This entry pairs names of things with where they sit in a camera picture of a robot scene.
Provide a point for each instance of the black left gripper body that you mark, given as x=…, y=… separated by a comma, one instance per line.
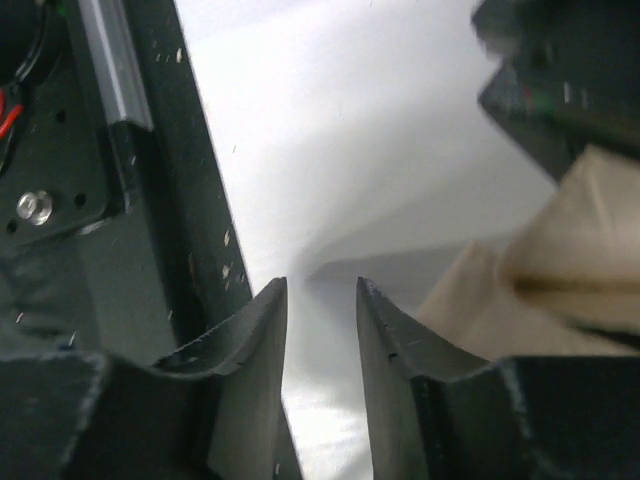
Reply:
x=568, y=77

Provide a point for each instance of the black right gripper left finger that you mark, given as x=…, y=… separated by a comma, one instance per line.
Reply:
x=210, y=410

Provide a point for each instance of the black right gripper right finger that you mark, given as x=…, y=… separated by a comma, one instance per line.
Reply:
x=435, y=411

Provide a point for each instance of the beige and black folding umbrella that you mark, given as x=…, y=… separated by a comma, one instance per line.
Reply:
x=567, y=284

